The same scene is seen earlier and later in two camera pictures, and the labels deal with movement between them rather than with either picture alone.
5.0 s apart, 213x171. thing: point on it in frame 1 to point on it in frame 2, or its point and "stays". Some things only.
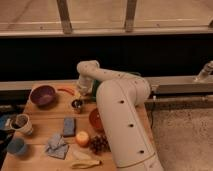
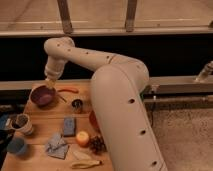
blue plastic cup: [16, 146] stays
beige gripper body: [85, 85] to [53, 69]
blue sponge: [69, 126] stays
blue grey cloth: [57, 147] stays
